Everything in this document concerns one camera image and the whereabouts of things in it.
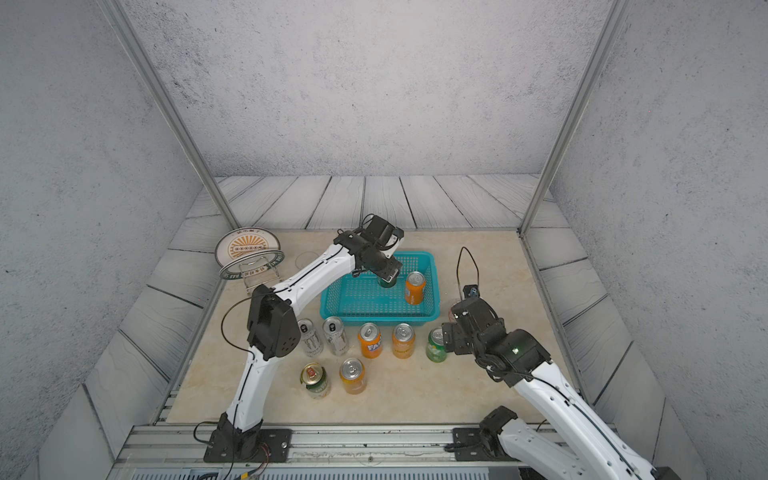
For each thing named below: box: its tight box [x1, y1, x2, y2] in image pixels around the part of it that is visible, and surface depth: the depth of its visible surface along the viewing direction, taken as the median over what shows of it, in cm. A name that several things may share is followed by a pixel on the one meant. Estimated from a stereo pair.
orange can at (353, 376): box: [340, 357, 367, 395], surface depth 77 cm
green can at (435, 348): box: [426, 327, 447, 363], surface depth 84 cm
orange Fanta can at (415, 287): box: [405, 270, 427, 305], surface depth 95 cm
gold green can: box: [300, 362, 331, 400], surface depth 76 cm
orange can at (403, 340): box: [392, 322, 416, 359], surface depth 83 cm
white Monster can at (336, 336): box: [322, 316, 349, 357], surface depth 81 cm
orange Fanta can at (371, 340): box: [358, 322, 383, 359], surface depth 84 cm
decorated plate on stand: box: [215, 227, 281, 268], surface depth 99 cm
